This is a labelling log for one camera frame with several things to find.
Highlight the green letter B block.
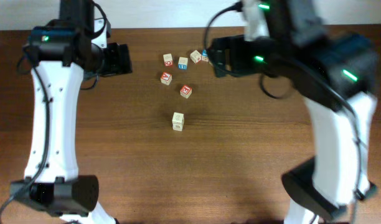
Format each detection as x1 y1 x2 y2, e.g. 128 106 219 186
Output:
172 124 183 131

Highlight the blue number five block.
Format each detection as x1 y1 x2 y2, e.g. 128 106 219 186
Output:
202 50 209 62

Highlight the red letter A block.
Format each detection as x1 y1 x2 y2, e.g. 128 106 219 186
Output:
161 72 172 85

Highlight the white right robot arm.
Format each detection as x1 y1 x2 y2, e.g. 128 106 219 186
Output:
204 1 378 223

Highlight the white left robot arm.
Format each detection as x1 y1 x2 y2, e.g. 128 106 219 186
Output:
9 1 132 223

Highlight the plain face number block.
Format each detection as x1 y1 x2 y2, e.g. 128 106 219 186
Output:
172 112 184 125

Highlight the blue letter wooden block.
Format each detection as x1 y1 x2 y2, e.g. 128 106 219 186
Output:
178 57 189 70

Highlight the red letter E block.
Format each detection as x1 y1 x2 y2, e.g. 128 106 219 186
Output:
180 85 192 98

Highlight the plain top wooden block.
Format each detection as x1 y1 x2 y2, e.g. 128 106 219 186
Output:
190 50 202 63

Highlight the red letter C block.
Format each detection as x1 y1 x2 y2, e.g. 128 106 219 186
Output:
163 54 173 67

